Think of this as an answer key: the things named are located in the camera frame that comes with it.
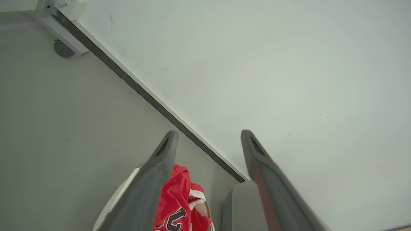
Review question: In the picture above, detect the grey caster wheel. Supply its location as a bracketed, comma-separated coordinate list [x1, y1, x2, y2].
[53, 39, 76, 59]

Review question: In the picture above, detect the dark grey baseboard strip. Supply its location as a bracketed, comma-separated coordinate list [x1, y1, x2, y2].
[51, 10, 246, 183]

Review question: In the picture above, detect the red basketball jersey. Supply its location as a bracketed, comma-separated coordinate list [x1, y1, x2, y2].
[153, 164, 212, 231]

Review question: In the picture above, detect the white perforated laundry basket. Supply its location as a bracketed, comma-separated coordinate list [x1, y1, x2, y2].
[92, 163, 215, 231]

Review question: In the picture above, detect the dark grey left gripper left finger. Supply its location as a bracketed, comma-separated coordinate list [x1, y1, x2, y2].
[98, 131, 179, 231]

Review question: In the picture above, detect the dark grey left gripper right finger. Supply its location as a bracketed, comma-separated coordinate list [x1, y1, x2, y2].
[241, 130, 331, 231]

